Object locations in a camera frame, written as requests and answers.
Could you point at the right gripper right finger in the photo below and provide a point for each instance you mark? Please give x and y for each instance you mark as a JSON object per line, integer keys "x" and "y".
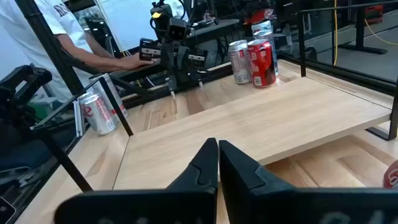
{"x": 267, "y": 205}

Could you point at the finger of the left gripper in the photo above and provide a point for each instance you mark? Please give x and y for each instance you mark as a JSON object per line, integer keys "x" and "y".
{"x": 199, "y": 78}
{"x": 172, "y": 85}

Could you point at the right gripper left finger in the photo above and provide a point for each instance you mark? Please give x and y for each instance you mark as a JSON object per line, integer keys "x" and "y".
{"x": 174, "y": 205}

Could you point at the silver Diet Coke can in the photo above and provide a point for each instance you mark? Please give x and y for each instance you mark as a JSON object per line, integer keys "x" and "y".
{"x": 98, "y": 115}
{"x": 239, "y": 62}

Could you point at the slim silver blue can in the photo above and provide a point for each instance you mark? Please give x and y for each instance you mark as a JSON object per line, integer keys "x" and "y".
{"x": 265, "y": 35}

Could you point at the person's hand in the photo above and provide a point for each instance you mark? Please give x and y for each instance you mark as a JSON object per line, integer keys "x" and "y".
{"x": 135, "y": 62}

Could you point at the grey background desk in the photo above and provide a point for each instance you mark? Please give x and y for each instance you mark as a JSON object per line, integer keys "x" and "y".
{"x": 214, "y": 28}

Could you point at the yellow label tag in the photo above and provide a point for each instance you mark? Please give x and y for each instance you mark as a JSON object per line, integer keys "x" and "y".
{"x": 156, "y": 14}

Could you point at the red equipment box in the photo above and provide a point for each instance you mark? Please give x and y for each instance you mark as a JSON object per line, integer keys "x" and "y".
{"x": 258, "y": 17}

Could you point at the person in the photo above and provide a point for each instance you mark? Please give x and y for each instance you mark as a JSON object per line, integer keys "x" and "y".
{"x": 68, "y": 21}

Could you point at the green box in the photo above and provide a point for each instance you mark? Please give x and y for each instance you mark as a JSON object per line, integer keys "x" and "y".
{"x": 46, "y": 111}

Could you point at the black equipment piece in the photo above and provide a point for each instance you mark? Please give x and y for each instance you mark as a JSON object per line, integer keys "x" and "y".
{"x": 21, "y": 81}

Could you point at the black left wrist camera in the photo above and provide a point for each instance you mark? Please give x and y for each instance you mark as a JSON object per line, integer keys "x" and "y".
{"x": 178, "y": 31}

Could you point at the black rig post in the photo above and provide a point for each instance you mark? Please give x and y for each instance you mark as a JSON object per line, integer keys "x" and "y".
{"x": 48, "y": 40}

